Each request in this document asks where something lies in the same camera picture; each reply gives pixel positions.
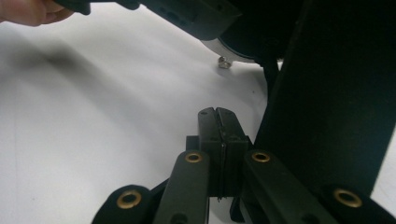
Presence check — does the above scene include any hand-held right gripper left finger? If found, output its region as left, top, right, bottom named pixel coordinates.
left=186, top=106, right=224, bottom=198

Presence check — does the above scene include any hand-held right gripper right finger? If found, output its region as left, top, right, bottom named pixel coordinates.
left=217, top=107, right=254, bottom=198

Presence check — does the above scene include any black cloth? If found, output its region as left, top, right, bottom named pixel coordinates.
left=219, top=0, right=396, bottom=198

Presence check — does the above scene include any oval silver-rimmed plate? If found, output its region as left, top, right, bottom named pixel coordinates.
left=201, top=37, right=261, bottom=65

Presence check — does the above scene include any small silver metal piece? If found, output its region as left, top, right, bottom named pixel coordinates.
left=217, top=55, right=233, bottom=70

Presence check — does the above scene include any white table board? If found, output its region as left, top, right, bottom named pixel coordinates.
left=0, top=1, right=396, bottom=224

